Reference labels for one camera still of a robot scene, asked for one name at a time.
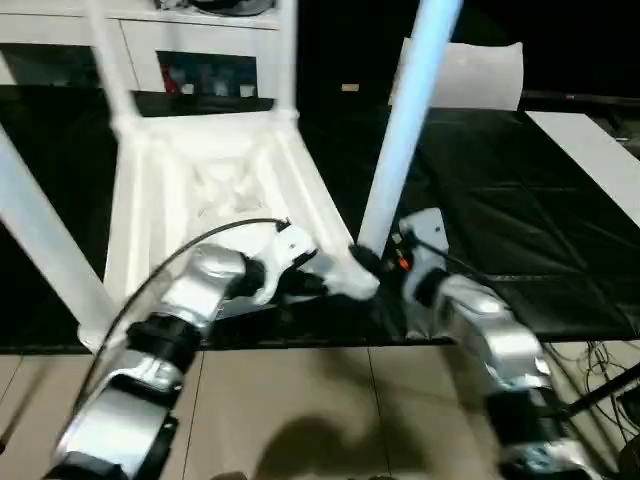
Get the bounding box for white plastic table top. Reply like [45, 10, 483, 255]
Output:
[78, 108, 382, 355]

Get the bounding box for white plastic table leg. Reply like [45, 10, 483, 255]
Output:
[85, 0, 142, 127]
[0, 125, 117, 333]
[354, 0, 464, 265]
[272, 0, 302, 122]

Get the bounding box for black work mat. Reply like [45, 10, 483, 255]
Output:
[0, 85, 640, 353]

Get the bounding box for white plastic bag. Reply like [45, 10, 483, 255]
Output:
[390, 38, 525, 112]

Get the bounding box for grey bag on cabinet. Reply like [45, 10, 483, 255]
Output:
[190, 0, 277, 17]

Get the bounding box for white cabinet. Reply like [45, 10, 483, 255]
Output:
[0, 0, 287, 103]

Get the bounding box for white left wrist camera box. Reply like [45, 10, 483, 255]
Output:
[254, 224, 321, 307]

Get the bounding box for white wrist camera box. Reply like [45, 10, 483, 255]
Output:
[397, 208, 450, 265]
[254, 224, 321, 307]

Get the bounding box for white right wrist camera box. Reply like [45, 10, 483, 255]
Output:
[397, 208, 450, 265]

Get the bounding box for thin black floor cables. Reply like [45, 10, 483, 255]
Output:
[578, 340, 640, 403]

